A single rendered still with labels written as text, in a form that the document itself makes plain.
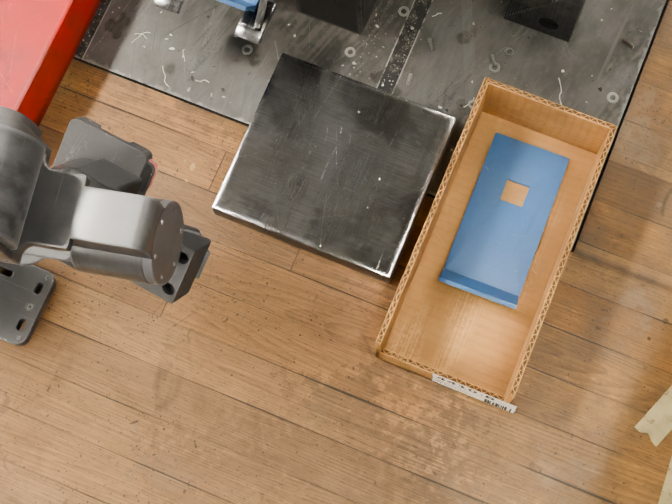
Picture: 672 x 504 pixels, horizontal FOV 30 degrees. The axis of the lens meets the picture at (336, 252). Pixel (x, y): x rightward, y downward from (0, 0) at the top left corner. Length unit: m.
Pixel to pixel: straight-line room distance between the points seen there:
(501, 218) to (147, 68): 0.35
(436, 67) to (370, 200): 0.15
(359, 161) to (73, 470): 0.36
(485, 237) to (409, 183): 0.08
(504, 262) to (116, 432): 0.37
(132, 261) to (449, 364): 0.37
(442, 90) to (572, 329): 0.25
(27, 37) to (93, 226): 0.44
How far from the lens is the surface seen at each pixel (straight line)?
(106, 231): 0.81
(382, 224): 1.10
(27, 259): 0.86
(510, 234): 1.11
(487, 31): 1.19
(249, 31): 1.10
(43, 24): 1.22
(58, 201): 0.82
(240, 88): 1.17
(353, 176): 1.11
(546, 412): 1.09
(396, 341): 1.09
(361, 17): 1.15
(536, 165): 1.14
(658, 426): 1.11
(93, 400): 1.11
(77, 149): 0.94
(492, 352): 1.09
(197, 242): 0.89
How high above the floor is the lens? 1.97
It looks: 75 degrees down
